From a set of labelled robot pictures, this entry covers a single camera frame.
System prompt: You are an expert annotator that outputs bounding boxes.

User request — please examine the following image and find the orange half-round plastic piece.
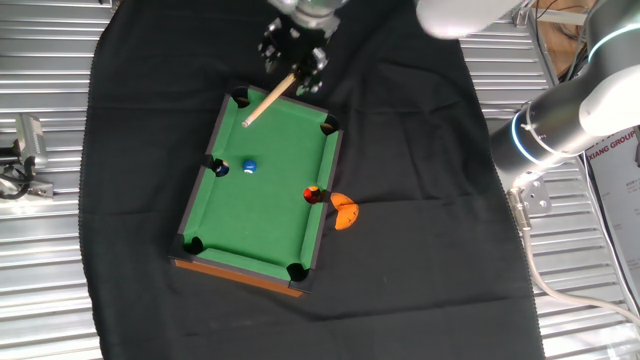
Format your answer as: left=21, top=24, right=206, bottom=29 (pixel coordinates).
left=329, top=192, right=360, bottom=232

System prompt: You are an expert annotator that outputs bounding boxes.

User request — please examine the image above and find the black cloth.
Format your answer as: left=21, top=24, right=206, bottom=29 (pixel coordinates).
left=78, top=0, right=546, bottom=360

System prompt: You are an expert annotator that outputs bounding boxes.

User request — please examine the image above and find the wooden pool cue black handle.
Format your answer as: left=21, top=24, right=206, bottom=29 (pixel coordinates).
left=241, top=72, right=298, bottom=129

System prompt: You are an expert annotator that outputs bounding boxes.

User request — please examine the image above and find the mini green pool table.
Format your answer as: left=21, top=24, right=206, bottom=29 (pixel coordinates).
left=168, top=84, right=345, bottom=299

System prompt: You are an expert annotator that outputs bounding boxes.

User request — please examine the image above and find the silver camera on stand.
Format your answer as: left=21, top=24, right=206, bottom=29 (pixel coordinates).
left=14, top=113, right=50, bottom=170

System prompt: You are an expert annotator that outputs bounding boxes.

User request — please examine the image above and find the thick grey cable with connector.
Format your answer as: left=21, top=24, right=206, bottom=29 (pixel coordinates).
left=506, top=188, right=640, bottom=329

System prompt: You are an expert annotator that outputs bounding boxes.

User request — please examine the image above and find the silver camera bracket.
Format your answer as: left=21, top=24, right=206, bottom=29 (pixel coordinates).
left=267, top=0, right=300, bottom=14

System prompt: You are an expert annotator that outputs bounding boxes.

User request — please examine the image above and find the white printed sign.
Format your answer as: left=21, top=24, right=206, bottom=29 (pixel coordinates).
left=583, top=127, right=640, bottom=311

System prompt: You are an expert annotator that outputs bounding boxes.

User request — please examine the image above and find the metal camera stand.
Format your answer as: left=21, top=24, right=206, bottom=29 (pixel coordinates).
left=0, top=142, right=55, bottom=201

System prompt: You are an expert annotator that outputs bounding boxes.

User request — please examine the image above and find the clear plastic bag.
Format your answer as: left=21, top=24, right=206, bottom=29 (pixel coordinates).
left=602, top=324, right=640, bottom=360

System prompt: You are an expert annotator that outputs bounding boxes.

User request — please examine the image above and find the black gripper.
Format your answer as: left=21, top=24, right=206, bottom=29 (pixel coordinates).
left=257, top=17, right=334, bottom=97

